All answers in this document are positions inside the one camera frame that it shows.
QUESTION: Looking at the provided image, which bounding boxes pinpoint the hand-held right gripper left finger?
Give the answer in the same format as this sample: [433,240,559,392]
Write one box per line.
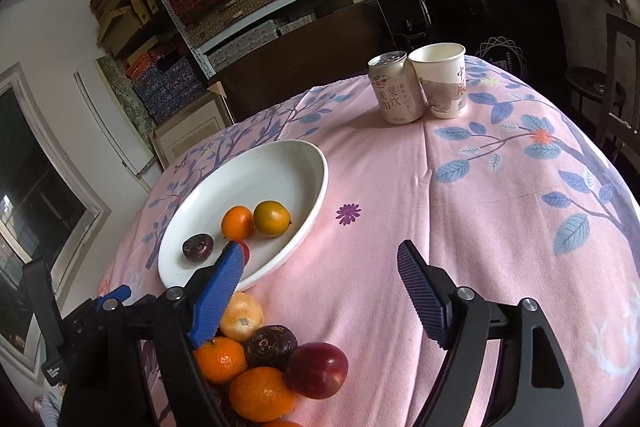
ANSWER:
[60,241,247,427]

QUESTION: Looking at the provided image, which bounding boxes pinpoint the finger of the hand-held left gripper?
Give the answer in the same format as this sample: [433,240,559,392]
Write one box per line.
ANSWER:
[95,285,132,311]

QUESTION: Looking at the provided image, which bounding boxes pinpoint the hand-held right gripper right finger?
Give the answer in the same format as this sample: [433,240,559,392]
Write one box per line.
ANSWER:
[397,241,583,427]

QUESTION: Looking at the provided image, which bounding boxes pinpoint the pale yellow fruit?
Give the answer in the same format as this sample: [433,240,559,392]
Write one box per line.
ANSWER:
[219,292,265,343]

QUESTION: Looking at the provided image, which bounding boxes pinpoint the small orange kumquat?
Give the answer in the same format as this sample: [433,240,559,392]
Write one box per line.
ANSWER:
[221,205,255,240]

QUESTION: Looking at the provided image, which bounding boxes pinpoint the green-tinged orange kumquat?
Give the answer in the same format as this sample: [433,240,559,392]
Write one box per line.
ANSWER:
[253,200,291,238]

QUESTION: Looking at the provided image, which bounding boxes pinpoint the red plum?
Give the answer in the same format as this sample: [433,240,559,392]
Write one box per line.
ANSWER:
[284,342,349,399]

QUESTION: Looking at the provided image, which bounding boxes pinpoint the white oval plate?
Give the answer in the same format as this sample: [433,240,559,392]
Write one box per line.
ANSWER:
[157,139,330,294]

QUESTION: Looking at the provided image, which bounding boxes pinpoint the person's left forearm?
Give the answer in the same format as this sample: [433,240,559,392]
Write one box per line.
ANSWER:
[41,384,66,427]

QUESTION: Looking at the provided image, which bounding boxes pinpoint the pink floral tablecloth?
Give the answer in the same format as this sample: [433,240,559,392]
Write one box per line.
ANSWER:
[97,57,640,427]

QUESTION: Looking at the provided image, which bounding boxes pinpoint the white framed window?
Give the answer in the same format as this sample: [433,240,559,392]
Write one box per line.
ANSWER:
[0,62,111,378]

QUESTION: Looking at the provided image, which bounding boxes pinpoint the wooden framed panel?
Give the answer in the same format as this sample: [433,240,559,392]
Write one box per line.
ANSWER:
[150,94,236,170]

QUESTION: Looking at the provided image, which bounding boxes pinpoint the white strip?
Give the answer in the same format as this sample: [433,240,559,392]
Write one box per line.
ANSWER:
[74,72,151,180]

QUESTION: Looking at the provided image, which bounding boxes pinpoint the green patterned board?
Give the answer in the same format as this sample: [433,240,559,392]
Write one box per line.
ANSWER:
[96,54,161,142]

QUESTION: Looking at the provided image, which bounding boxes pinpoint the cream drink can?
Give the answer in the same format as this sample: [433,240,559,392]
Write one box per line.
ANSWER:
[368,51,426,124]

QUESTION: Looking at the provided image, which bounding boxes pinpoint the white paper cup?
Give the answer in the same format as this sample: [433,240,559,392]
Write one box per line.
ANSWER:
[408,42,468,120]

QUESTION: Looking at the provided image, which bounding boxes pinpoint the stack of blue patterned boxes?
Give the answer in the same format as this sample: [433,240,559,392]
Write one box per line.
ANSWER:
[125,42,208,122]

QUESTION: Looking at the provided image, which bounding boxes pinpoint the dark wooden cabinet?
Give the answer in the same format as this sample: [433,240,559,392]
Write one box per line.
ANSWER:
[207,0,396,122]

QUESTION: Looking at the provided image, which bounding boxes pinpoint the dark cloth with white print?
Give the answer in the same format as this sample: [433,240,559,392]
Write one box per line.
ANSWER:
[465,0,566,92]

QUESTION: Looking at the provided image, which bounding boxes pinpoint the round dark stool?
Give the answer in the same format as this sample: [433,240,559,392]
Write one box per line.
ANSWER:
[565,66,626,118]

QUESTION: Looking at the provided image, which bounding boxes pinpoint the black chair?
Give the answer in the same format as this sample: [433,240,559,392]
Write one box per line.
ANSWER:
[374,0,481,52]

